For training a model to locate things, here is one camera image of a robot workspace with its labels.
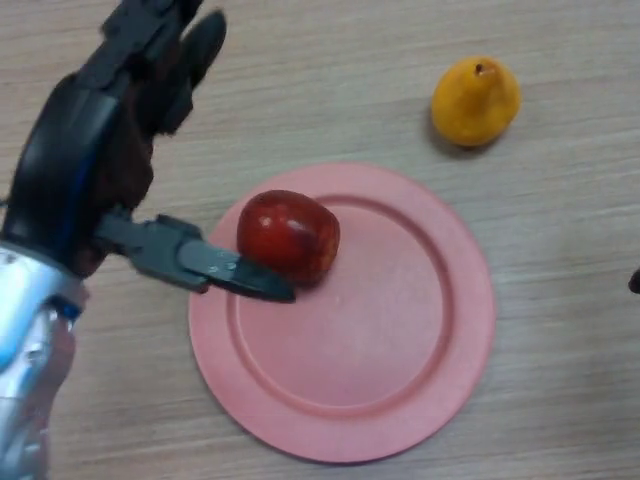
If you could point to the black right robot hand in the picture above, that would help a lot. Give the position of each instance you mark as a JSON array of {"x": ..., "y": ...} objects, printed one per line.
[{"x": 635, "y": 282}]

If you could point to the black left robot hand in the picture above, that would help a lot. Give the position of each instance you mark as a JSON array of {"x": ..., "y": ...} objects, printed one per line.
[{"x": 65, "y": 160}]

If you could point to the red apple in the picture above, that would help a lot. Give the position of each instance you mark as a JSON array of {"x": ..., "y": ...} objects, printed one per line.
[{"x": 290, "y": 235}]

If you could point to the pink round plate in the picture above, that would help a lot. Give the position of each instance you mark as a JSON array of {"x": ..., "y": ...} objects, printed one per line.
[{"x": 360, "y": 360}]

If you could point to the yellow pear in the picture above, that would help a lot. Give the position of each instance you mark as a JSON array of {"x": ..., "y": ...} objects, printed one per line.
[{"x": 475, "y": 105}]

